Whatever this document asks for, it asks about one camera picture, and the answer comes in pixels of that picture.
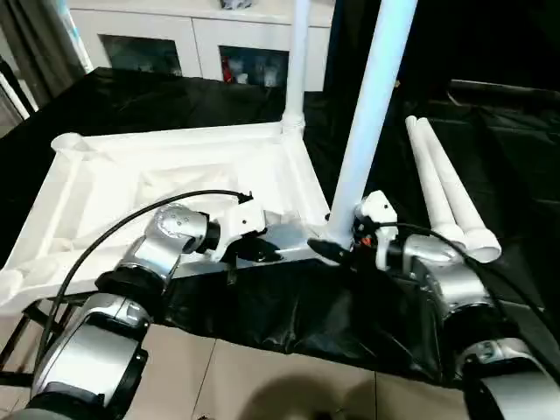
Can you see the black plastic mat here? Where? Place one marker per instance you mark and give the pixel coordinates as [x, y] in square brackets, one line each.
[481, 166]

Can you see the white plastic table leg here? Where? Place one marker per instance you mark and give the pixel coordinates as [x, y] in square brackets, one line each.
[431, 184]
[372, 109]
[296, 65]
[459, 192]

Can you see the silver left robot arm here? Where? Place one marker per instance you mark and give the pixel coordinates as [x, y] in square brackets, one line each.
[100, 341]

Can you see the white glass-door cabinet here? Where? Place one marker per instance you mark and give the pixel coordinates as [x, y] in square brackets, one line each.
[188, 39]

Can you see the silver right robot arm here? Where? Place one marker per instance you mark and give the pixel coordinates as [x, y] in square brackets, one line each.
[464, 280]

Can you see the black box with gold label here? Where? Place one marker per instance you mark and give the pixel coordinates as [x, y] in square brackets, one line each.
[345, 44]

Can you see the grey curtain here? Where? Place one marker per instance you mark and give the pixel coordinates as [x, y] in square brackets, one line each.
[35, 48]

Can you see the blue patterned white roll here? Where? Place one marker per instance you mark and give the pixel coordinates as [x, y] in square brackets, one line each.
[76, 35]

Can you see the dark grey bundle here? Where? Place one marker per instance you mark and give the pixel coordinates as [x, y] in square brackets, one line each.
[236, 3]

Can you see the black metal table frame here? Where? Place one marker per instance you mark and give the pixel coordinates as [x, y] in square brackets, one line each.
[26, 345]

